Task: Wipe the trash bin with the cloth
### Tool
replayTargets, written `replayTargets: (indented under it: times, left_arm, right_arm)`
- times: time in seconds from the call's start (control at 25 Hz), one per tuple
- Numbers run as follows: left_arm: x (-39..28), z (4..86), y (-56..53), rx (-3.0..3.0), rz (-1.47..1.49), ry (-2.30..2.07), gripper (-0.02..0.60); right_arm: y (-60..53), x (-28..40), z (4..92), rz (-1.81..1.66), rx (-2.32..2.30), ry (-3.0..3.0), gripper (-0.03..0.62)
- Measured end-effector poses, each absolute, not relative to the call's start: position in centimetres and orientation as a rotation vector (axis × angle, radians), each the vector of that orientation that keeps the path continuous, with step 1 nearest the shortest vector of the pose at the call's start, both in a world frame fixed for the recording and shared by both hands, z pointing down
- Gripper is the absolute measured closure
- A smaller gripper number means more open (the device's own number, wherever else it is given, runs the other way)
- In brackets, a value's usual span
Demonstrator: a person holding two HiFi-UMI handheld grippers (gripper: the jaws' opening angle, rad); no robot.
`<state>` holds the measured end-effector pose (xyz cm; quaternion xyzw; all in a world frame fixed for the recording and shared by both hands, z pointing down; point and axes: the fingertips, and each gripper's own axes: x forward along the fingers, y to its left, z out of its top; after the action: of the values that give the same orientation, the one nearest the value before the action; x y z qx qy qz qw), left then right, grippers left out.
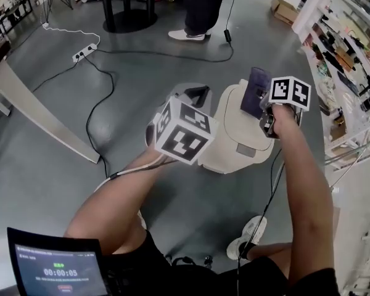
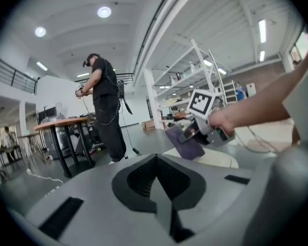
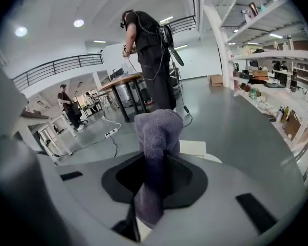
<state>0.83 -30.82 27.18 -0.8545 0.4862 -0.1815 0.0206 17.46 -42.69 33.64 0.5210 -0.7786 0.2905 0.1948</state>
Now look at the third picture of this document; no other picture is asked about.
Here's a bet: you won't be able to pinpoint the plastic-wrapped machine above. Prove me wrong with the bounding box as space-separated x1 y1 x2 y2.
117 83 134 106

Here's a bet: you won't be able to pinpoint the black adapter cable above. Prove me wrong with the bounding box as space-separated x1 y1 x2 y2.
178 85 194 128

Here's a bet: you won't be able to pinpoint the wire-legged side table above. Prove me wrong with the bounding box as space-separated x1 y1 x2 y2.
97 90 119 112

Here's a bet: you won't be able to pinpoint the white desk with brown top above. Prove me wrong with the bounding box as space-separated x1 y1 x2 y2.
11 109 76 163

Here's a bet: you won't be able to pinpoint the round wooden table black legs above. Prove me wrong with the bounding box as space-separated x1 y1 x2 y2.
99 72 151 122

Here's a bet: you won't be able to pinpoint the cardboard box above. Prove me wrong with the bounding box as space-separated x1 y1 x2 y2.
207 74 224 87

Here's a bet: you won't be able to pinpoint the white power cable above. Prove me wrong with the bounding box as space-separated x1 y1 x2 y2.
101 116 122 131

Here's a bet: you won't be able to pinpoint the purple cloth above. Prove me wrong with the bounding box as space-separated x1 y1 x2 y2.
133 108 184 229

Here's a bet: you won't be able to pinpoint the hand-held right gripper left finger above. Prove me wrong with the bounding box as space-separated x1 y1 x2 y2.
101 151 147 204

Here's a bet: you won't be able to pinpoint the white shelving unit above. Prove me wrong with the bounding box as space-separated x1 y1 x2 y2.
202 0 308 158

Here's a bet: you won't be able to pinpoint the black floor cable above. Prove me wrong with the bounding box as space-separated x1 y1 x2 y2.
53 134 119 158

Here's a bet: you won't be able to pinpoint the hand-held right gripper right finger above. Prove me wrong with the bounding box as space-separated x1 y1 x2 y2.
162 150 208 210

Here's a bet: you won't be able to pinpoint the black balcony railing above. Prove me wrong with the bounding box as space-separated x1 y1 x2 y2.
11 53 105 92

